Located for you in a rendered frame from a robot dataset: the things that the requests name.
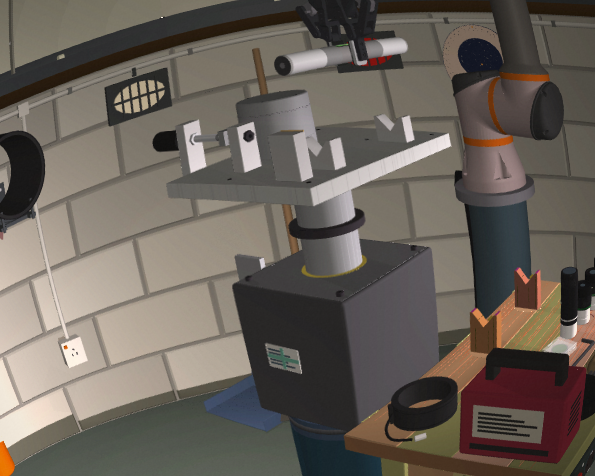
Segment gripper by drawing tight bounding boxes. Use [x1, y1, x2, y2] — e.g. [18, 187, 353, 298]
[296, 0, 378, 67]

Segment grey lock wing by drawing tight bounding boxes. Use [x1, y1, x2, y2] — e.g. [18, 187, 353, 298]
[234, 253, 267, 279]

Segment black azimuth knob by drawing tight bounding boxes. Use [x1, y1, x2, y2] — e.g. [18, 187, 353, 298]
[151, 128, 180, 154]

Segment grey pier column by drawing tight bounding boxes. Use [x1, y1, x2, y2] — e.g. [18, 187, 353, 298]
[291, 189, 366, 279]

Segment dark grey pier box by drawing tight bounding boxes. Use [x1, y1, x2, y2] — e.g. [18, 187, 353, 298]
[231, 239, 440, 433]

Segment wooden cradle block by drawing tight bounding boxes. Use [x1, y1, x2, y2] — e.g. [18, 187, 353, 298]
[514, 266, 543, 311]
[469, 306, 503, 356]

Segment blue round pier base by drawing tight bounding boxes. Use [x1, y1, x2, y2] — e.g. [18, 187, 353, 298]
[288, 414, 385, 476]

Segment round star chart disc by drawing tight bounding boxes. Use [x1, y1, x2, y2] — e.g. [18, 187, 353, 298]
[441, 24, 506, 81]

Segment tall black eyepiece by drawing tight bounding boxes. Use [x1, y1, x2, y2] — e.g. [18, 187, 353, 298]
[559, 266, 581, 341]

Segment olive table mat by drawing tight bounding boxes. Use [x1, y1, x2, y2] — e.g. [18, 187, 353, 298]
[420, 279, 595, 384]

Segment clear small dish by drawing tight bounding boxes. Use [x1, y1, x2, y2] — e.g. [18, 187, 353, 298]
[543, 337, 579, 354]

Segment blue dustpan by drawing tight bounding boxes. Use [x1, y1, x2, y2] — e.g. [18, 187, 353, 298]
[203, 378, 284, 434]

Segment black allen key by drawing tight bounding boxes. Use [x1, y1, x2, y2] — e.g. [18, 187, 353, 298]
[573, 337, 595, 368]

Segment red power box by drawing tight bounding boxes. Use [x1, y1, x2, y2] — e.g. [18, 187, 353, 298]
[458, 347, 588, 465]

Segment wooden table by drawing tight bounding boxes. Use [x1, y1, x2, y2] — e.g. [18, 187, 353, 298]
[343, 279, 595, 476]

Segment black round object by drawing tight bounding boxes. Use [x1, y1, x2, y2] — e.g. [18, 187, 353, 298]
[581, 373, 595, 423]

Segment grey cylinder mount hub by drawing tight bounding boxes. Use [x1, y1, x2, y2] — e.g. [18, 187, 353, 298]
[235, 89, 319, 145]

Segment light grey mount plate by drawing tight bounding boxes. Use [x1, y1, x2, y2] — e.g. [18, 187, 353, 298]
[166, 114, 453, 207]

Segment black column collar ring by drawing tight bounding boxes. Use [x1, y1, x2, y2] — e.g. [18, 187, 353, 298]
[287, 207, 367, 243]

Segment black oval wall vent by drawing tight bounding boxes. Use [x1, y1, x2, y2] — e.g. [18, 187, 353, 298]
[104, 67, 174, 128]

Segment dark dome rail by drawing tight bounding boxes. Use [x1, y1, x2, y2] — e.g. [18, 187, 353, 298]
[0, 0, 595, 118]

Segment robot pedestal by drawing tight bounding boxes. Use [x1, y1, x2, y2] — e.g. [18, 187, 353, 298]
[453, 170, 536, 319]

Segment white wall conduit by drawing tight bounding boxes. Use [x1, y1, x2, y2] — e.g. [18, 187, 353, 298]
[0, 14, 595, 344]

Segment black tube ring on bracket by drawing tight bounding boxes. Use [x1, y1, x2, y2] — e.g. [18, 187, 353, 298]
[0, 130, 47, 245]

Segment black ring with cable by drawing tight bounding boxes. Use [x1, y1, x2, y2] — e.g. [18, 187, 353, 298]
[384, 375, 460, 444]

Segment white wall socket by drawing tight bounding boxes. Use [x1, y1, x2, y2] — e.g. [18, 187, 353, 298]
[58, 334, 89, 370]

